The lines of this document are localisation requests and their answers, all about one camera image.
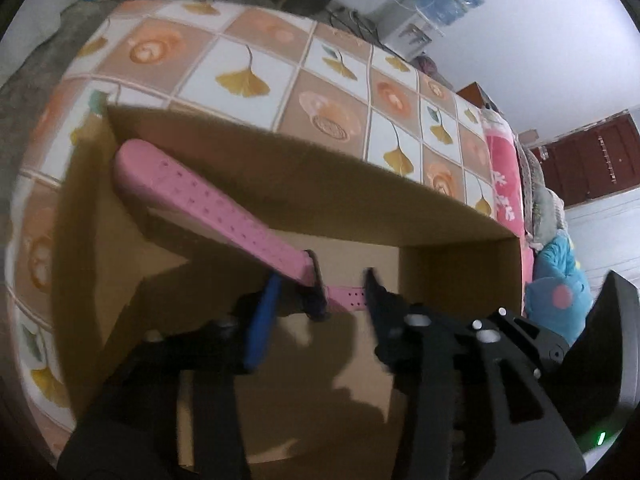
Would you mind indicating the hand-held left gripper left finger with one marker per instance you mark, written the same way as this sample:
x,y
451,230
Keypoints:
x,y
262,320

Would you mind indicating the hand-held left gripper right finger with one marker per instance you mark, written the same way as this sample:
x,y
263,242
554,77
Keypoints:
x,y
380,320

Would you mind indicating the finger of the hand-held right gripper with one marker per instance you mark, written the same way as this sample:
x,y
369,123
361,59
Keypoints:
x,y
530,340

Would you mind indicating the brown cardboard box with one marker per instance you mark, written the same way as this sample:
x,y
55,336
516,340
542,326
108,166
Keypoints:
x,y
440,270

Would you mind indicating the blue plush toy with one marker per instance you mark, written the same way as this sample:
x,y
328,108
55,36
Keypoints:
x,y
555,270

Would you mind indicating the grey green blanket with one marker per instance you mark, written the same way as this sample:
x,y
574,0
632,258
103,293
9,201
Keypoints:
x,y
545,205

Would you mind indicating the pink floral blanket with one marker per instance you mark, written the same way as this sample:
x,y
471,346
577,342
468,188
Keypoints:
x,y
500,160

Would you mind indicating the dark red wooden door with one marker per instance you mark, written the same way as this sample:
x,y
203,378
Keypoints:
x,y
590,160

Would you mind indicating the white water dispenser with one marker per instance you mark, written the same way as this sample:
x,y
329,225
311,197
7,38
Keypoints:
x,y
405,30

